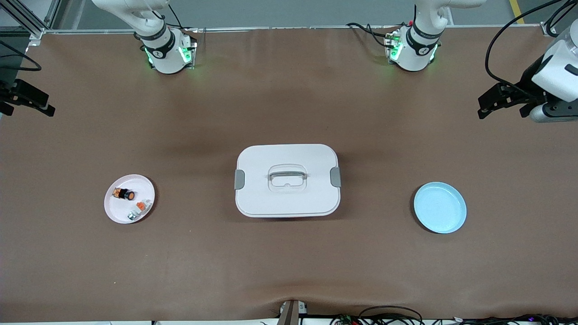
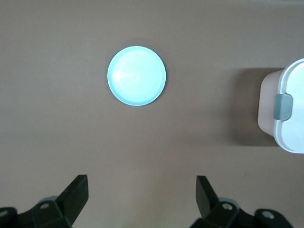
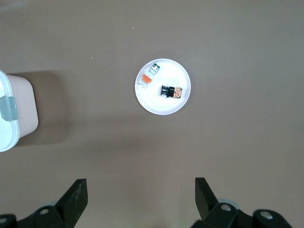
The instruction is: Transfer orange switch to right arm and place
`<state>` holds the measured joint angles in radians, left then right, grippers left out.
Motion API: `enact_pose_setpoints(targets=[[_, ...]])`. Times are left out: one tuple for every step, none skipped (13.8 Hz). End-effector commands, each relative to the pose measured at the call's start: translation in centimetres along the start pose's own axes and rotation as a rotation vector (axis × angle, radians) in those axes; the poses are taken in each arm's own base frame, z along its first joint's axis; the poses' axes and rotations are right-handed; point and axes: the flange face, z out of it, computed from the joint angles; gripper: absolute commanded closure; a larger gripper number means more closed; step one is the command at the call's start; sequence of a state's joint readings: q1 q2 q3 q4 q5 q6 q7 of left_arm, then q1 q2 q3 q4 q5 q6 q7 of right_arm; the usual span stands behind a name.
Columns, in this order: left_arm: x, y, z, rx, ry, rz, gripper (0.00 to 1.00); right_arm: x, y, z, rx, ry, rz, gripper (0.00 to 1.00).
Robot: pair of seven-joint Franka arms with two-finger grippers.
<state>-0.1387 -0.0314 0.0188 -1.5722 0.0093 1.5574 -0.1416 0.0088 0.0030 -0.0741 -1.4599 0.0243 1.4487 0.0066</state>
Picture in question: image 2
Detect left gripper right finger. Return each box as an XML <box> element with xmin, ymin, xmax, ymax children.
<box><xmin>190</xmin><ymin>175</ymin><xmax>295</xmax><ymax>228</ymax></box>

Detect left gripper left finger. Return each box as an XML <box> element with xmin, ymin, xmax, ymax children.
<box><xmin>0</xmin><ymin>174</ymin><xmax>89</xmax><ymax>228</ymax></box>

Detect brown table mat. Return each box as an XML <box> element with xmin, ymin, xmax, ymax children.
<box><xmin>0</xmin><ymin>0</ymin><xmax>304</xmax><ymax>228</ymax></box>

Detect white lidded storage box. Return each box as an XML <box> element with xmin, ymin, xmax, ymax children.
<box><xmin>257</xmin><ymin>58</ymin><xmax>304</xmax><ymax>154</ymax></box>

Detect light blue plate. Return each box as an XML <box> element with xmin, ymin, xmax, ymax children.
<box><xmin>107</xmin><ymin>46</ymin><xmax>166</xmax><ymax>106</ymax></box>

